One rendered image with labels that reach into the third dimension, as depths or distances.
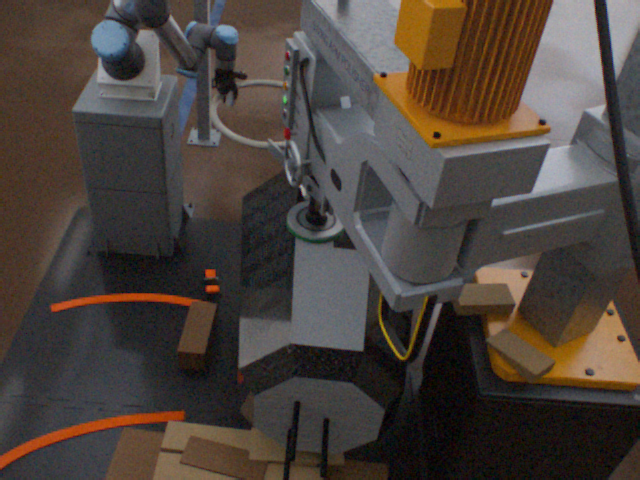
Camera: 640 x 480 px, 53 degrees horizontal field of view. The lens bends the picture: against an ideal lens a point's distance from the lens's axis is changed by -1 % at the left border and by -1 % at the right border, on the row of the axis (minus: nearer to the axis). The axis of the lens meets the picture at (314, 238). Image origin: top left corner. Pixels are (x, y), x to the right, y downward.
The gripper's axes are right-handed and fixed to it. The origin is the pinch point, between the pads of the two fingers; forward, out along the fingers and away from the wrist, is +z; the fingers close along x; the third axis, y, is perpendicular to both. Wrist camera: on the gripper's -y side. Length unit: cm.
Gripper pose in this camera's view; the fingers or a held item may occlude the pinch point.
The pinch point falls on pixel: (228, 102)
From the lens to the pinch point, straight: 301.1
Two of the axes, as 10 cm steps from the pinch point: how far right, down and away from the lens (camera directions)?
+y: -6.4, 5.0, -5.8
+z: -1.2, 6.9, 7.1
